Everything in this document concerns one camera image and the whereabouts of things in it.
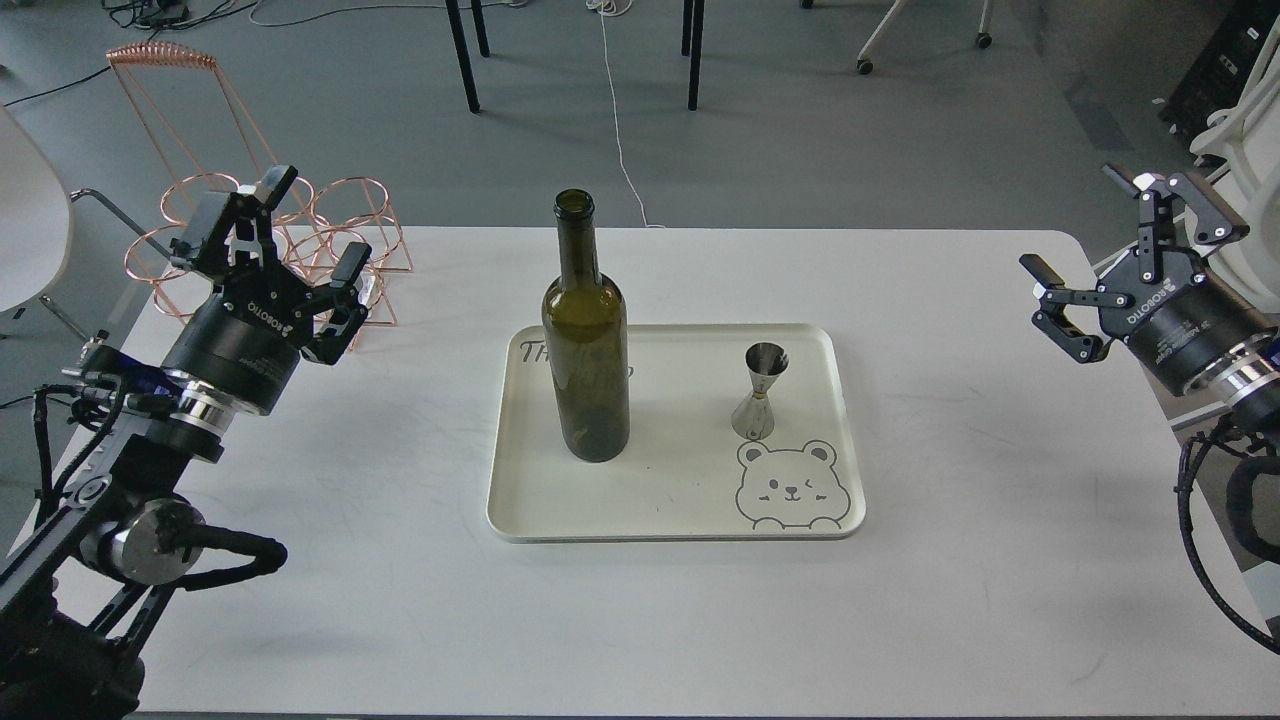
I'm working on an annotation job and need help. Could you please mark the black table legs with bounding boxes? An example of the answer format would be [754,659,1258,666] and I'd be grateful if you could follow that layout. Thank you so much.
[443,1,707,117]

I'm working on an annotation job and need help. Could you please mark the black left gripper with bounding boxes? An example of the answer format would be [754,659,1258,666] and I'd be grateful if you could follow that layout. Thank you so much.
[163,165,372,415]

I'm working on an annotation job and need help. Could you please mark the copper wire bottle rack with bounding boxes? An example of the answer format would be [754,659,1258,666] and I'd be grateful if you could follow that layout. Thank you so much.
[108,40,413,329]

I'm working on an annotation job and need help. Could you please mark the white chair at left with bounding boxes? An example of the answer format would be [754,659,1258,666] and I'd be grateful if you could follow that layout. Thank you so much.
[1,109,146,342]

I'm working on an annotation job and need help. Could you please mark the white office chair right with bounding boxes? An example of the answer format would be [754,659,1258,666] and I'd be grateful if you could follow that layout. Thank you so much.
[1190,23,1279,307]

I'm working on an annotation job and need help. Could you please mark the black equipment box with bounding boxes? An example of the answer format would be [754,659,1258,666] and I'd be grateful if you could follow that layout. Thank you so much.
[1158,1,1279,147]

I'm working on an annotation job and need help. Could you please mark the white floor cable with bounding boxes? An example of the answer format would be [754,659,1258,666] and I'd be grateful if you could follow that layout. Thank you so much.
[586,0,666,229]

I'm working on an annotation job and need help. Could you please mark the white rolling chair base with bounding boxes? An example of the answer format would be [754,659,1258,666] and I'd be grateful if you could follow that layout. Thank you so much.
[850,1,997,77]

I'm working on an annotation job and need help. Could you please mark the steel double jigger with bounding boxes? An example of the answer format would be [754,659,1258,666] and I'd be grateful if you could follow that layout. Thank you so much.
[730,342,788,441]

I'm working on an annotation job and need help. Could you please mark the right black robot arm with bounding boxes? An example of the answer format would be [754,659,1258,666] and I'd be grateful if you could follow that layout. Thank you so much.
[1020,164,1279,651]

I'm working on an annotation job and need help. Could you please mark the cream bear serving tray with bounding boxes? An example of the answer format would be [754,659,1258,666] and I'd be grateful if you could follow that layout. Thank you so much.
[486,323,867,542]

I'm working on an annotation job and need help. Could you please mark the black floor cables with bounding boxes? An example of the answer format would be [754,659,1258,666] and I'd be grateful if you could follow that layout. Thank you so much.
[0,0,261,109]

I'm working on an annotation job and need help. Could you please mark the dark green wine bottle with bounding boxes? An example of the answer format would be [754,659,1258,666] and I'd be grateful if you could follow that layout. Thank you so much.
[541,188,630,462]

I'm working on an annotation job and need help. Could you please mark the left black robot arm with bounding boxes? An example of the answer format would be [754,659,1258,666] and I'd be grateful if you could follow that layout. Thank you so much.
[1,165,371,719]

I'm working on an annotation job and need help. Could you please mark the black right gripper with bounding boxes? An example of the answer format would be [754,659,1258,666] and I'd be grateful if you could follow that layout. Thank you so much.
[1019,163,1279,398]

